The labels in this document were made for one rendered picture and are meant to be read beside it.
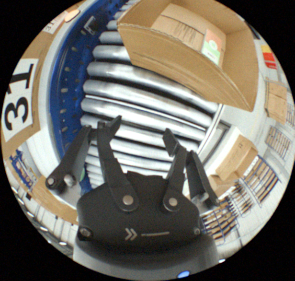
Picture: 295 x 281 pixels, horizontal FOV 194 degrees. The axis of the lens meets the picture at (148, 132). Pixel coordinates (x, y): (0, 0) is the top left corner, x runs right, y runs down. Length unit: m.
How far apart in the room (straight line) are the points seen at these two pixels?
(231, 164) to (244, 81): 0.44
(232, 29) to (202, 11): 0.14
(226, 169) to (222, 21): 0.74
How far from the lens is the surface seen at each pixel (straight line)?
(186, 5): 0.52
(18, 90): 0.28
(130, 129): 0.30
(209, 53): 0.36
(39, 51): 0.30
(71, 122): 0.37
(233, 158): 0.59
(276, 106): 3.92
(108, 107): 0.29
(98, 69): 0.31
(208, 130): 0.40
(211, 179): 0.64
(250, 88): 0.29
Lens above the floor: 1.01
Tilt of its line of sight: 65 degrees down
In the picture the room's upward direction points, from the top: 172 degrees clockwise
